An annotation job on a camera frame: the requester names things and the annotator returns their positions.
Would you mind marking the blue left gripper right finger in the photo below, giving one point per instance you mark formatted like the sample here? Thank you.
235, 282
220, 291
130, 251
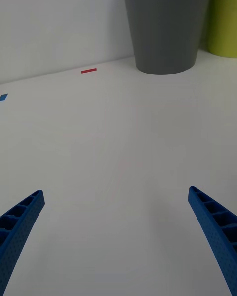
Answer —
217, 229

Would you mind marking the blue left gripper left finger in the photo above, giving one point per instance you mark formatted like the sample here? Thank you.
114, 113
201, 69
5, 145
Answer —
17, 232

